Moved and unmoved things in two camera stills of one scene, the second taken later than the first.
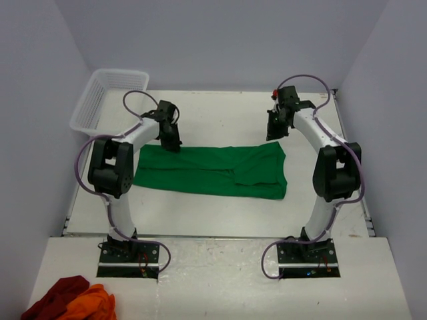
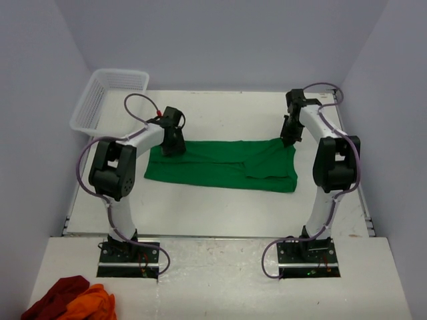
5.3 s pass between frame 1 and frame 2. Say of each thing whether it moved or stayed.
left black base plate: stayed
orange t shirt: stayed
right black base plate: stayed
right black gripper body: moved
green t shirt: moved
